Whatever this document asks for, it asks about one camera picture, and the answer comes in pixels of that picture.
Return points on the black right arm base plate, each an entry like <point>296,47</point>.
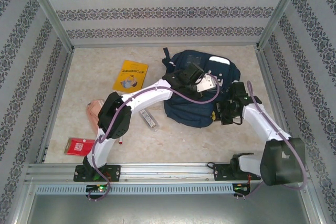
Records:
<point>220,172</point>

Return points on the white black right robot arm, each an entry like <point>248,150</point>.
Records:
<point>262,121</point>

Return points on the aluminium right side rail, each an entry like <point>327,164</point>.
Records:
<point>270,82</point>

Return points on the yellow book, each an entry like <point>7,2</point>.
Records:
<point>128,77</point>

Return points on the aluminium left side rail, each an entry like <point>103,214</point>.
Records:
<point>61,82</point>

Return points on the left controller board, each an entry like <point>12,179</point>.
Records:
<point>98,188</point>

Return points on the right controller board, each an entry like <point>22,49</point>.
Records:
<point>241,188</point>

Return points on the aluminium mounting rail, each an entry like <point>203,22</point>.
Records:
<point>168,171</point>

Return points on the aluminium back rail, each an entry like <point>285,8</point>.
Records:
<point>118,45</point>

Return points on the aluminium frame post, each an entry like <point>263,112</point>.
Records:
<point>50,9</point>
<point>281,11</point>

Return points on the pink pencil case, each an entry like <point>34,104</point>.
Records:
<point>93,111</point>

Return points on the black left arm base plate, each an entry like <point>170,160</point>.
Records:
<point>114,172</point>

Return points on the red white marker pen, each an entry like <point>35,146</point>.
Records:
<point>120,141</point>

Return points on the red packet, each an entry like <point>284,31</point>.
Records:
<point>78,146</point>

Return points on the controller board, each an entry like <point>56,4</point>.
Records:
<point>241,188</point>
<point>98,188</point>

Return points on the navy blue backpack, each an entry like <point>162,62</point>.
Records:
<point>189,113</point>

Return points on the clear plastic lead box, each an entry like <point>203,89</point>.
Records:
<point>149,120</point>

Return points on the aluminium right frame post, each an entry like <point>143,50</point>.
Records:
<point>281,11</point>

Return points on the aluminium left frame post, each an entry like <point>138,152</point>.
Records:
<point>50,9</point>

